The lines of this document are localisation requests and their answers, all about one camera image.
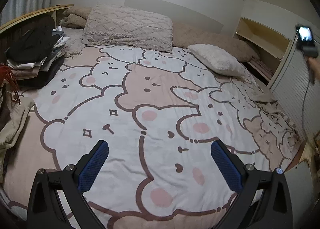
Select beige folded blanket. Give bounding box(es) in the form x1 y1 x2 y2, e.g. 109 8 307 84
1 92 35 183

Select red tasselled cloth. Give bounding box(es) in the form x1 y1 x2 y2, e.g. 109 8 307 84
0 63 21 104

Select long beige bolster cushion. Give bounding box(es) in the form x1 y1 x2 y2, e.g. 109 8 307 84
173 22 260 62

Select beige garment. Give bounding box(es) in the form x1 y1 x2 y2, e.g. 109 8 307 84
232 70 296 130

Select wooden side shelf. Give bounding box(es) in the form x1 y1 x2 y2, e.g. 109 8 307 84
0 4 74 34

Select bear print bed sheet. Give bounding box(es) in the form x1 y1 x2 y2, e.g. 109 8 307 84
1 46 299 228

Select small white fluffy pillow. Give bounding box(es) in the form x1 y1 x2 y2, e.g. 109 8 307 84
188 44 248 78

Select large quilted beige pillow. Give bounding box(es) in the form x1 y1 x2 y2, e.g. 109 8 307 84
82 4 173 53

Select pile of dark clothes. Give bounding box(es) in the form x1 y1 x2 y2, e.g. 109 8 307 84
1 14 68 89

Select white louvered cabinet door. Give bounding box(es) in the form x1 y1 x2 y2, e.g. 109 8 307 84
271 45 320 140

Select crumpled beige pillows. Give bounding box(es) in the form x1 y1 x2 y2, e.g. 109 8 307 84
60 7 92 29

